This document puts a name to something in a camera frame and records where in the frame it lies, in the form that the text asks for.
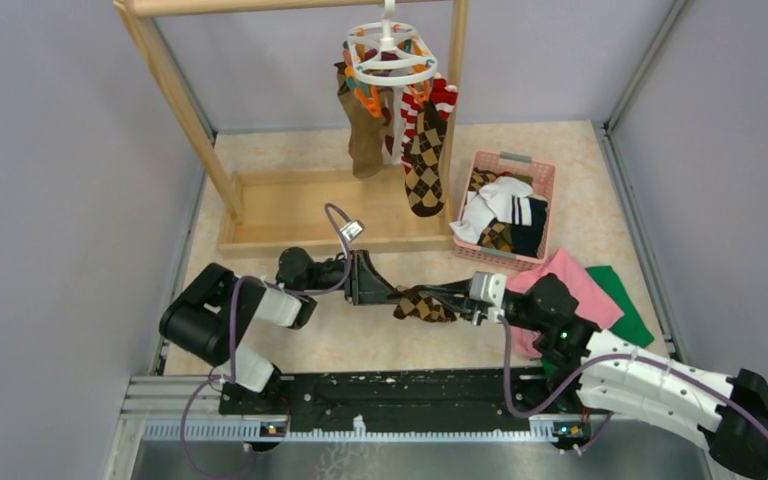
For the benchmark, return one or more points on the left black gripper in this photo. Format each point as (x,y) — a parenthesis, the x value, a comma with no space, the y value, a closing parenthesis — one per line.
(366,286)

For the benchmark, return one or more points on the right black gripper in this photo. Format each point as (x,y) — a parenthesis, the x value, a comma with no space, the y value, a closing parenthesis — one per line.
(458,288)

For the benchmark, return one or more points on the brown argyle sock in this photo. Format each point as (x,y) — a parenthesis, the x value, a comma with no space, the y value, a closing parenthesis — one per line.
(413,302)
(423,184)

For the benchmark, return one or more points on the white sock black stripes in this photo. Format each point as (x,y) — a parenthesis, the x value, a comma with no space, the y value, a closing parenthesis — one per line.
(508,198)

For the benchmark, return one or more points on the red white striped sock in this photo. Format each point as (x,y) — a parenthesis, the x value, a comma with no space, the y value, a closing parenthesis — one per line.
(444,98)

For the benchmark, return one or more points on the white round clip hanger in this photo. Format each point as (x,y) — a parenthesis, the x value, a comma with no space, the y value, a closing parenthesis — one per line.
(387,54)

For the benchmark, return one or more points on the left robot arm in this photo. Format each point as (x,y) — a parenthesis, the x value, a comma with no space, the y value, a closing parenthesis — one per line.
(211,316)

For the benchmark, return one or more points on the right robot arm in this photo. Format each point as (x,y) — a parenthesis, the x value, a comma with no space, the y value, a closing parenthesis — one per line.
(725,415)

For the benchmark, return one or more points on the brown argyle socks in basket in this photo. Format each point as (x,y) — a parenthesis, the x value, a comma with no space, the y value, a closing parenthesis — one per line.
(495,235)

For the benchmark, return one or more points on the white sock in basket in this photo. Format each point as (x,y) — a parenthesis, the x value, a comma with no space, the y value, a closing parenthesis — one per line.
(474,220)

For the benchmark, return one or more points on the navy sock in basket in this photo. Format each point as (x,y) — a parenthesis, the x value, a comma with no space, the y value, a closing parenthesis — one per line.
(530,228)

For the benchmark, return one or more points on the pink cloth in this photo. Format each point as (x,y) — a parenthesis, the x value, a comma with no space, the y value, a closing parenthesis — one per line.
(594,304)

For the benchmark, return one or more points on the pink laundry basket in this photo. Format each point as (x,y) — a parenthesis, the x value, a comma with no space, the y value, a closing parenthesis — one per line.
(541,176)

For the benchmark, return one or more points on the tan hanging sock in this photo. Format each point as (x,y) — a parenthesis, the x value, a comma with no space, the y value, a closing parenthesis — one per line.
(365,144)

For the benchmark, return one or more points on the green cloth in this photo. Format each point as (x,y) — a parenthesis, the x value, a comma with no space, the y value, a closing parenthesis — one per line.
(631,326)

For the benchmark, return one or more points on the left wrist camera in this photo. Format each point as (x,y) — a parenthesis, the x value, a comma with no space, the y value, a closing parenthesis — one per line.
(351,230)

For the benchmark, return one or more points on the wooden drying rack frame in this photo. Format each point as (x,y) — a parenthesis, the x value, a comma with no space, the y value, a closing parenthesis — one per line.
(268,211)

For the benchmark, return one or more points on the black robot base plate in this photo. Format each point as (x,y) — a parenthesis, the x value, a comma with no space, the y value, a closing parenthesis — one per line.
(450,401)

